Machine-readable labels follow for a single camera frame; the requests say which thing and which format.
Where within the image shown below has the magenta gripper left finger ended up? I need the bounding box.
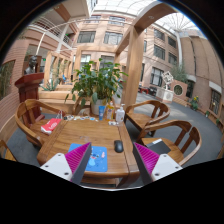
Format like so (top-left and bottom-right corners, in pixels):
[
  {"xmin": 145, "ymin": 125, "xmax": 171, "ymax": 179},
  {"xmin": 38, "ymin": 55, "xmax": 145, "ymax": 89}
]
[{"xmin": 41, "ymin": 143, "xmax": 92, "ymax": 185}]

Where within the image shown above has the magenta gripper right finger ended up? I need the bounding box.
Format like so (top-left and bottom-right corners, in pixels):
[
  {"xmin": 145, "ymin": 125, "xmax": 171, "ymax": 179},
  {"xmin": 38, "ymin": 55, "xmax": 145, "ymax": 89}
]
[{"xmin": 133, "ymin": 143, "xmax": 182, "ymax": 182}]

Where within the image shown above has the blue cartoon mouse pad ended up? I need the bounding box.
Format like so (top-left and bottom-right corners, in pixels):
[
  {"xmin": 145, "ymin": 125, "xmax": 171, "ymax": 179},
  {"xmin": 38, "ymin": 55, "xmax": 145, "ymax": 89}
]
[{"xmin": 65, "ymin": 143, "xmax": 108, "ymax": 172}]

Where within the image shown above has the black computer mouse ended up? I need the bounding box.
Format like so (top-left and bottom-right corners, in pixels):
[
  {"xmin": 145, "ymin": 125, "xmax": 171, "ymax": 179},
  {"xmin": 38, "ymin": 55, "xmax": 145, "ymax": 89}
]
[{"xmin": 114, "ymin": 140, "xmax": 124, "ymax": 153}]

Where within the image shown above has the black notebook on chair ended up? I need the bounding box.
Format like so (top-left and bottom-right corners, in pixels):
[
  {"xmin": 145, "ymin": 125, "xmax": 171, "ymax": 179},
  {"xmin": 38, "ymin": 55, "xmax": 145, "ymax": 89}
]
[{"xmin": 147, "ymin": 139, "xmax": 170, "ymax": 154}]

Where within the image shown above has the wooden square table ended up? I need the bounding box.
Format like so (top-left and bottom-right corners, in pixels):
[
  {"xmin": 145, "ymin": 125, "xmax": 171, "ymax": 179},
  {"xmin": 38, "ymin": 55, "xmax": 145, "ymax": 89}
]
[{"xmin": 37, "ymin": 119, "xmax": 140, "ymax": 188}]

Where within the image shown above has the wooden armchair right front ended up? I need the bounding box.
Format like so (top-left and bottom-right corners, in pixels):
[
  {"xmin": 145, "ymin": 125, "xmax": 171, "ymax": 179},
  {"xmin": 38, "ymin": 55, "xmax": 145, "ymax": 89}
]
[{"xmin": 137, "ymin": 120, "xmax": 202, "ymax": 165}]

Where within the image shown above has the wooden armchair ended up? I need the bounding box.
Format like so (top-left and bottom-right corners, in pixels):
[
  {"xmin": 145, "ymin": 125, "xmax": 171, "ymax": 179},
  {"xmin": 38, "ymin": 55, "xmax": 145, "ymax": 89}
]
[
  {"xmin": 137, "ymin": 120, "xmax": 202, "ymax": 165},
  {"xmin": 15, "ymin": 99, "xmax": 65, "ymax": 147},
  {"xmin": 124, "ymin": 100, "xmax": 170, "ymax": 131}
]

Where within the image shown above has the wooden armchair right back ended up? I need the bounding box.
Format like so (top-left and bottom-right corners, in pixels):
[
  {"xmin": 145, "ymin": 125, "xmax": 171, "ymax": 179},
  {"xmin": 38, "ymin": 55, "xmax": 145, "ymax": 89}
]
[{"xmin": 124, "ymin": 100, "xmax": 170, "ymax": 131}]

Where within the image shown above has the clear pump sanitizer bottle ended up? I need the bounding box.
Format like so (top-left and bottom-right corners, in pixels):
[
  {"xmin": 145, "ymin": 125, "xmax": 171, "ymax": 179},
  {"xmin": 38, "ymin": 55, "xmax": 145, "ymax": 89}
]
[{"xmin": 115, "ymin": 105, "xmax": 125, "ymax": 123}]

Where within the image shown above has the white plant pot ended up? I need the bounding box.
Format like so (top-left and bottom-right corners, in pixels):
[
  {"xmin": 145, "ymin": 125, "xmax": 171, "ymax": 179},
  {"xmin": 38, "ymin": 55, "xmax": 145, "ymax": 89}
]
[{"xmin": 91, "ymin": 99, "xmax": 107, "ymax": 115}]

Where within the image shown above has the blue tube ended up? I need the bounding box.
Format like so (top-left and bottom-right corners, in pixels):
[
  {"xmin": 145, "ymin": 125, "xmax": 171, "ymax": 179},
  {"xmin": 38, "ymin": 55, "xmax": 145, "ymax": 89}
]
[{"xmin": 99, "ymin": 106, "xmax": 105, "ymax": 121}]

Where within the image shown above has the wooden armchair left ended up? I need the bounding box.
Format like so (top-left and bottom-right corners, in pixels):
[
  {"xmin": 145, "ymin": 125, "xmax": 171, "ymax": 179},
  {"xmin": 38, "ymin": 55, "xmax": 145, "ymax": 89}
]
[{"xmin": 15, "ymin": 99, "xmax": 65, "ymax": 147}]

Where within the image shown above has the yellow orange bottle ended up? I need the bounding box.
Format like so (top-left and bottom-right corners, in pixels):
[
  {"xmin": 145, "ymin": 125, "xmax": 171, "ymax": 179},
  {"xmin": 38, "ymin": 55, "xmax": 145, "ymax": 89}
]
[{"xmin": 106, "ymin": 101, "xmax": 114, "ymax": 121}]

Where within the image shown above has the white geometric sculpture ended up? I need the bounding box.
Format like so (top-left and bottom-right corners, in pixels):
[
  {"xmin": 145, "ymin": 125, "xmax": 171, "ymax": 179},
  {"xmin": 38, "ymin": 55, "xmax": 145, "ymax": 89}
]
[{"xmin": 156, "ymin": 71, "xmax": 174, "ymax": 103}]

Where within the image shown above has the large green potted plant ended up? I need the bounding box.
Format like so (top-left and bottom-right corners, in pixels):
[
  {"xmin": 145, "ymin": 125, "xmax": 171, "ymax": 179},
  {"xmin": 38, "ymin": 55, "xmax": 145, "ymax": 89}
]
[{"xmin": 65, "ymin": 61, "xmax": 127, "ymax": 106}]

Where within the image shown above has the dark bust statue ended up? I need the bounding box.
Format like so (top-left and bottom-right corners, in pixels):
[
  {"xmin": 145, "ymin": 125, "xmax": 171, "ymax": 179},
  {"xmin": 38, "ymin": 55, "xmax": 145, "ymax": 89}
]
[{"xmin": 24, "ymin": 55, "xmax": 37, "ymax": 75}]

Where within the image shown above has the red wooden pedestal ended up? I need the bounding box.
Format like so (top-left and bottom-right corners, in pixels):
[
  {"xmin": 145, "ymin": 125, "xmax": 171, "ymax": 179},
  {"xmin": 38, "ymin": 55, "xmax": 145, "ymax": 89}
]
[{"xmin": 14, "ymin": 72, "xmax": 45, "ymax": 122}]

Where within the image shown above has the wooden pergola post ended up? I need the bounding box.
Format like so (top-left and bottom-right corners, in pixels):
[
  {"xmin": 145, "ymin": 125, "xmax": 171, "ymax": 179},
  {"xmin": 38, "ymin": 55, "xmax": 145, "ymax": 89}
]
[{"xmin": 114, "ymin": 1, "xmax": 176, "ymax": 106}]

